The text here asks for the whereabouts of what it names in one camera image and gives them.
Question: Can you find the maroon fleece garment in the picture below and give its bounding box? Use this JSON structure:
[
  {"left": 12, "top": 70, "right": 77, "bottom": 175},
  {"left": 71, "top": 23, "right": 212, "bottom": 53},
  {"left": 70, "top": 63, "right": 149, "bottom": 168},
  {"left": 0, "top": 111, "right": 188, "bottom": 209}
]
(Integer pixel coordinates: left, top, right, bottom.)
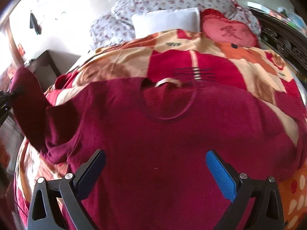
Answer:
[{"left": 11, "top": 68, "right": 306, "bottom": 229}]

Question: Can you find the floral quilt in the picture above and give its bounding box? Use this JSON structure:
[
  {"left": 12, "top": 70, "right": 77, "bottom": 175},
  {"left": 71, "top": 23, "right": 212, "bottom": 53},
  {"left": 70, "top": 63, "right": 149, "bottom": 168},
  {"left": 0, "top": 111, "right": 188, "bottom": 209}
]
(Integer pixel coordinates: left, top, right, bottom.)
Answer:
[{"left": 89, "top": 0, "right": 261, "bottom": 50}]

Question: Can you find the dark wooden nightstand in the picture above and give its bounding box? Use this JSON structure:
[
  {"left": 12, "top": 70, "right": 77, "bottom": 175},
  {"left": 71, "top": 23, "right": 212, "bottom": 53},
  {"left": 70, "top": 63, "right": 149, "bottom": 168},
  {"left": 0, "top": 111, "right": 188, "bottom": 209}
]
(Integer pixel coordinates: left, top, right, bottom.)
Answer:
[{"left": 27, "top": 50, "right": 80, "bottom": 91}]

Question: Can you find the red heart pillow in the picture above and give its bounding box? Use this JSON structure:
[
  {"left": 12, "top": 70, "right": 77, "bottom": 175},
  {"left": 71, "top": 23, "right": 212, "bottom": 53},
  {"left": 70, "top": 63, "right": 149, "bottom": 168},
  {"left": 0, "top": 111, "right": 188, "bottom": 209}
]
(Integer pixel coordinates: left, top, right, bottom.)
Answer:
[{"left": 200, "top": 8, "right": 259, "bottom": 47}]

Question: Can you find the orange red patterned blanket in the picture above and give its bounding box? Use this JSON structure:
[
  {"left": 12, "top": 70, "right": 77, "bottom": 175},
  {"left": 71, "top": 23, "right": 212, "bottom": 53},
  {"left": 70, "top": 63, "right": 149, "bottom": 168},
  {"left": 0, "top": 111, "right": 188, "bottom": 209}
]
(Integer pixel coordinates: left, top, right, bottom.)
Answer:
[{"left": 15, "top": 30, "right": 306, "bottom": 229}]

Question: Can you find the black hanging item on wall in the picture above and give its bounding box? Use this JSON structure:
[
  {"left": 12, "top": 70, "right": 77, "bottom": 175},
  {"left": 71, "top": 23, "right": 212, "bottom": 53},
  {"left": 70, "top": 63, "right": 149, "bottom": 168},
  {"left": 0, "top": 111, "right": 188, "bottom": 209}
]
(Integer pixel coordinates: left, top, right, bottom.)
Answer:
[{"left": 29, "top": 12, "right": 42, "bottom": 35}]

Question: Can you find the dark carved wooden footboard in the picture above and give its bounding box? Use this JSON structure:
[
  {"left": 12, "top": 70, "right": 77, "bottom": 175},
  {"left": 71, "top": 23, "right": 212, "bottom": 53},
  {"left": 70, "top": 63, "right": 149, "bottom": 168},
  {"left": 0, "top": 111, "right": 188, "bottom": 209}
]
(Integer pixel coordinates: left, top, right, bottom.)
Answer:
[{"left": 250, "top": 8, "right": 306, "bottom": 80}]

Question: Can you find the white pillow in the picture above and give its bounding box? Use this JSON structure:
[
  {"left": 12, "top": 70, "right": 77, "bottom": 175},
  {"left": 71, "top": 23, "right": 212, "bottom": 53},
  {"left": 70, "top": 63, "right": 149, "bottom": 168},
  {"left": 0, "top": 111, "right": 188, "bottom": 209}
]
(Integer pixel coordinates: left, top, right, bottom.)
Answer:
[{"left": 131, "top": 8, "right": 201, "bottom": 39}]

